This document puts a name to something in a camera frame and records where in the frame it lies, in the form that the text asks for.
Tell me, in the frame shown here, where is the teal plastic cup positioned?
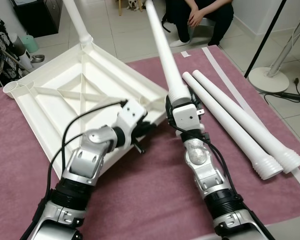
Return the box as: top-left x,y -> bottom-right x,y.
22,35 -> 39,54

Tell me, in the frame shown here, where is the grey and white canister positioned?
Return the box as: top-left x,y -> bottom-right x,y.
10,32 -> 33,71

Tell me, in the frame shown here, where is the seated person in black trousers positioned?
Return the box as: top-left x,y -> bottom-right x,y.
162,0 -> 236,48

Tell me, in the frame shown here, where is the black patterned hanging cloth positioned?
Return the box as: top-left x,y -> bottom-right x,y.
0,7 -> 16,56

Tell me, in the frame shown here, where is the thin black pole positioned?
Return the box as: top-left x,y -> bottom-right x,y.
244,0 -> 288,79

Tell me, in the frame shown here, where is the wooden stool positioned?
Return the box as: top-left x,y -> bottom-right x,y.
117,0 -> 129,16

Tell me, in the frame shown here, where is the black cabinet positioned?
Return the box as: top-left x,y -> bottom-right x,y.
12,0 -> 63,37

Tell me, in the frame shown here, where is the black hair dryer with cable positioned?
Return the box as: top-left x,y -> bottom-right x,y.
262,77 -> 300,107

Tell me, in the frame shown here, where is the long white tape strip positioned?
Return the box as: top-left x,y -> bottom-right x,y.
202,47 -> 300,196

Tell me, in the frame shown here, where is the white plastic table top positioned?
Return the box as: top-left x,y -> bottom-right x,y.
2,42 -> 169,178

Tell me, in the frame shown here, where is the white floor fan stand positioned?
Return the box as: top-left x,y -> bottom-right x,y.
248,22 -> 300,94

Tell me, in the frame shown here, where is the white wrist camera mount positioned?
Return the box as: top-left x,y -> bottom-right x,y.
170,102 -> 205,133
115,98 -> 147,137

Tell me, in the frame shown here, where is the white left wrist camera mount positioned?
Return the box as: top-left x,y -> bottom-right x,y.
115,98 -> 147,137

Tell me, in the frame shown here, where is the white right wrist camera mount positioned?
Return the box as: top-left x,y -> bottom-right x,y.
170,102 -> 205,133

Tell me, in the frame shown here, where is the steel pet bowl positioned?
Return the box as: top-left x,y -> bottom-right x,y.
30,54 -> 46,64

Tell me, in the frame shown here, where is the white french bulldog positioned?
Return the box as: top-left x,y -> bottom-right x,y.
129,0 -> 143,12

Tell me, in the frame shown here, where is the white plastic table leg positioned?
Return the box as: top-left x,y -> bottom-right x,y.
192,70 -> 300,174
62,0 -> 94,47
182,71 -> 284,181
145,0 -> 192,108

